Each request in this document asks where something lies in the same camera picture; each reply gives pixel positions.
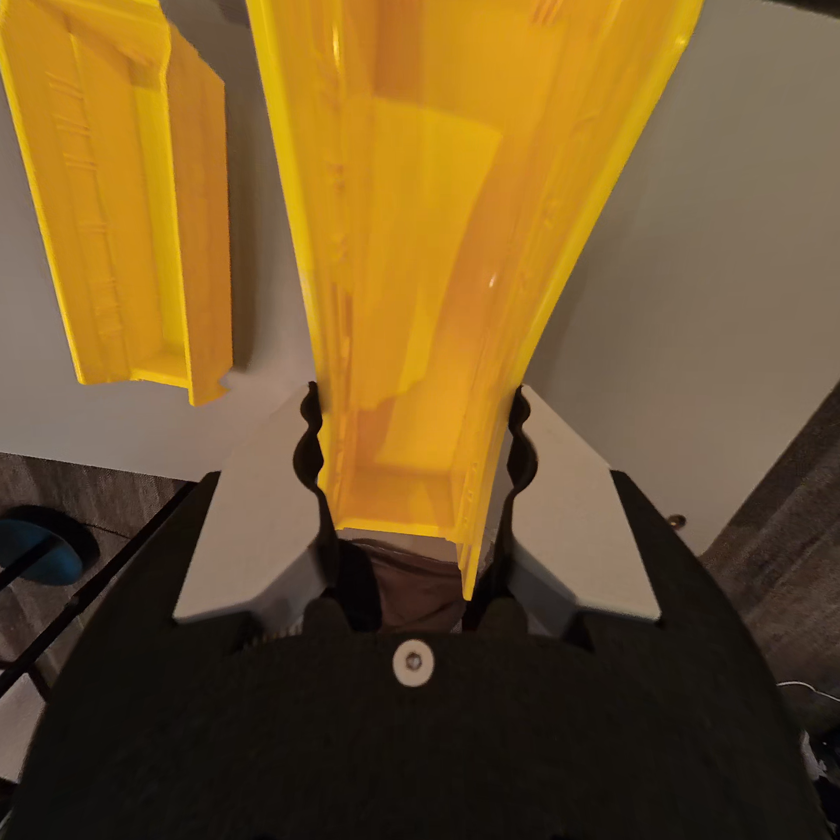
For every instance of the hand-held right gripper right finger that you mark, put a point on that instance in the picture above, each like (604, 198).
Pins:
(577, 538)

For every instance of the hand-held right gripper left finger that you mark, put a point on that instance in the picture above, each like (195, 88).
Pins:
(256, 538)

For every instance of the yellow plastic storage bin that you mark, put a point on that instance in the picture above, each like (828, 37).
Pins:
(111, 229)
(446, 229)

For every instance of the grey desk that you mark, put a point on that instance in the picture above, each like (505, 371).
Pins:
(656, 295)

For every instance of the person's brown top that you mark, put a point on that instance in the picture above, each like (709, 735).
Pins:
(413, 590)

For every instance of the blue object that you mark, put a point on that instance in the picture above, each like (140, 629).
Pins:
(46, 558)

